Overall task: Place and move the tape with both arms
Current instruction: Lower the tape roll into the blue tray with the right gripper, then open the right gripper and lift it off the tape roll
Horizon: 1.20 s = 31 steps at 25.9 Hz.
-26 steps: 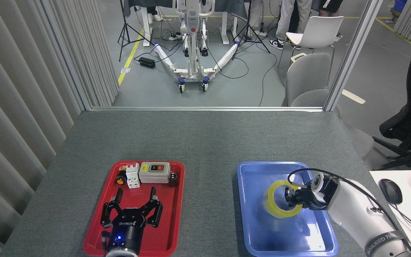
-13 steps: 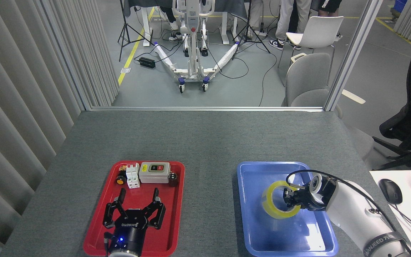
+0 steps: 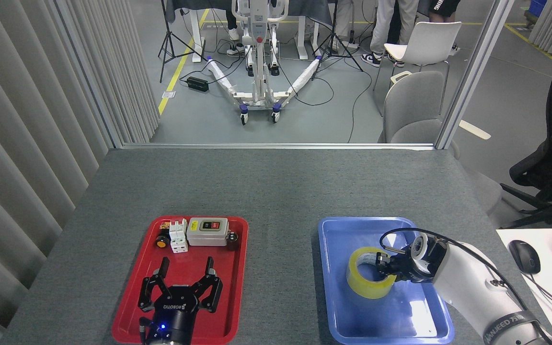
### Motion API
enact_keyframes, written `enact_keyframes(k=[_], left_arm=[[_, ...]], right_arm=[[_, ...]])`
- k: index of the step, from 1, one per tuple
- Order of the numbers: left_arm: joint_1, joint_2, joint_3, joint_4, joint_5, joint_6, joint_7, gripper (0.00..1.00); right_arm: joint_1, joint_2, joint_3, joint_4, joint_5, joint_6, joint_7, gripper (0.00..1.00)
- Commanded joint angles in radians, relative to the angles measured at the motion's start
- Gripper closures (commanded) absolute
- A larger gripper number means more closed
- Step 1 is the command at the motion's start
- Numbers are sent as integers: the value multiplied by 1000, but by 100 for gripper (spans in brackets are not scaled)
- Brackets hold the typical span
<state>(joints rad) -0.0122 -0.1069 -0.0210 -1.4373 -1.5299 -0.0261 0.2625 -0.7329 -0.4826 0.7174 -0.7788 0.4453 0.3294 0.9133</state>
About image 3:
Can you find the blue bin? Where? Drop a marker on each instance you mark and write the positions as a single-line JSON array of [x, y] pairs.
[[538, 7]]

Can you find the white stand on wheels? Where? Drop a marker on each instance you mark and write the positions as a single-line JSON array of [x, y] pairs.
[[259, 91]]

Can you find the grey push button switch box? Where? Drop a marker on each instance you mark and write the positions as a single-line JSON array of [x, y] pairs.
[[207, 237]]

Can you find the blue plastic tray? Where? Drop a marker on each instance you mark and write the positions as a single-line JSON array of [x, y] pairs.
[[343, 239]]

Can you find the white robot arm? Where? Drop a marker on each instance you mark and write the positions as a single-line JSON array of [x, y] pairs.
[[472, 282]]

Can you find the black tripod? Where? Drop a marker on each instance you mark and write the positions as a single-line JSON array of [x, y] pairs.
[[334, 43], [168, 40]]

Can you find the black round knob switch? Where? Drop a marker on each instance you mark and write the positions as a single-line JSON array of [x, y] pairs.
[[232, 242]]

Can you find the silver frame post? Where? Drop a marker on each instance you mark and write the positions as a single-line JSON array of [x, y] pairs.
[[472, 76]]

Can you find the black computer mouse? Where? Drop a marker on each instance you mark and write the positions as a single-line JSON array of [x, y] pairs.
[[525, 256]]

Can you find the black orange push button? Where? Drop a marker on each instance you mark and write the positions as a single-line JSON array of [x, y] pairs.
[[162, 242]]

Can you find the small yellow red component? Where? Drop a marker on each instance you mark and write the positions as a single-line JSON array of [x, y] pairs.
[[165, 225]]

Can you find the white plastic chair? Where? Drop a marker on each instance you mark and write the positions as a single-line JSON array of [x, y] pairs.
[[429, 40]]

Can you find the red plastic tray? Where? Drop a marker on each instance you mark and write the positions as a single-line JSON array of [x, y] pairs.
[[185, 268]]

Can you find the white floor label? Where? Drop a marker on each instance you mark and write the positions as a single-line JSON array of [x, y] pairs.
[[168, 95]]

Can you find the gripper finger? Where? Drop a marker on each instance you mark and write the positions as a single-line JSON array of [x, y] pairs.
[[384, 263], [211, 292], [149, 294]]

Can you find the yellow tape roll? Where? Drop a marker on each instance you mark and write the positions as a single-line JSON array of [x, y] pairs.
[[367, 287]]

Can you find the white circuit breaker block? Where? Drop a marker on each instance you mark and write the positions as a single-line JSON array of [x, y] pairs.
[[178, 237]]

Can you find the dark table with white legs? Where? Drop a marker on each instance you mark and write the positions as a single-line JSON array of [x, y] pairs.
[[304, 8]]

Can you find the person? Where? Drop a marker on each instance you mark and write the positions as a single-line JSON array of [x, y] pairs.
[[386, 24], [233, 33], [441, 8]]

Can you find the black power box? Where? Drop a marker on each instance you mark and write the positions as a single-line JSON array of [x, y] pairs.
[[197, 84]]

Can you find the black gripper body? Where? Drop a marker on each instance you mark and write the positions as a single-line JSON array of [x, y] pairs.
[[173, 318], [408, 268]]

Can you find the grey upholstered chair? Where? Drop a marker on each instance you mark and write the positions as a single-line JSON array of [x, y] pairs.
[[412, 105]]

